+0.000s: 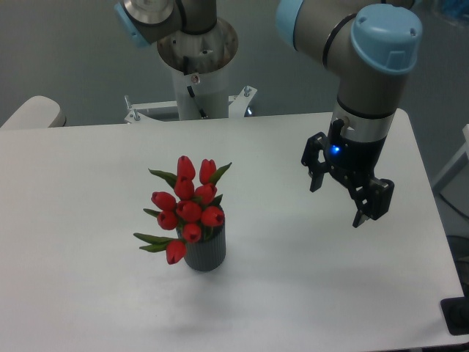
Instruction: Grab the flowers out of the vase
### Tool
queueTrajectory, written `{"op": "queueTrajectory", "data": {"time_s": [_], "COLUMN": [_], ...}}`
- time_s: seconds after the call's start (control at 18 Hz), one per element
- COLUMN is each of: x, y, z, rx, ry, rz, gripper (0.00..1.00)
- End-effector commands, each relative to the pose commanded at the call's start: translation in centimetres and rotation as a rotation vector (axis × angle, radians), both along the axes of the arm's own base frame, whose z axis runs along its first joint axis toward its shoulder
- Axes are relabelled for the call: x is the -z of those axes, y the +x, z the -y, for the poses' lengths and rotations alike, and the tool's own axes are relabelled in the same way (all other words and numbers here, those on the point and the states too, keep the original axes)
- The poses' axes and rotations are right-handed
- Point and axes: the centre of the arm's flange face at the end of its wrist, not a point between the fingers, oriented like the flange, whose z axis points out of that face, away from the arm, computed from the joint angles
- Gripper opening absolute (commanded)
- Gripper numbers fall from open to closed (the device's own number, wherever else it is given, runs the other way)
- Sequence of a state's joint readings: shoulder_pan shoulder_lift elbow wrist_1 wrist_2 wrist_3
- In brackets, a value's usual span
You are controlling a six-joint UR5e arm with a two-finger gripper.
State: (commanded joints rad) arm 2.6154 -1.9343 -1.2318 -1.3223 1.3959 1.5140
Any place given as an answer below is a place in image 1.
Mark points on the dark grey ribbed vase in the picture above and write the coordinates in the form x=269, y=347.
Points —
x=202, y=232

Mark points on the white furniture frame right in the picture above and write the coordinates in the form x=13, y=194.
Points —
x=449, y=171

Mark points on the red tulip bouquet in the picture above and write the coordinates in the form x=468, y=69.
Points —
x=187, y=185

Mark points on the beige chair armrest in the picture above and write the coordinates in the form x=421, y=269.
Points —
x=36, y=112

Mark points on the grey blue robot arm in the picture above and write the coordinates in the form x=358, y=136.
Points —
x=372, y=46

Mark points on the black device at table edge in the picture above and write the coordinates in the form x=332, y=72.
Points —
x=455, y=312

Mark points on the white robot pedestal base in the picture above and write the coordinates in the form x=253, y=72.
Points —
x=199, y=66

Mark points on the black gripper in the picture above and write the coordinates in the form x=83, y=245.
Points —
x=352, y=164

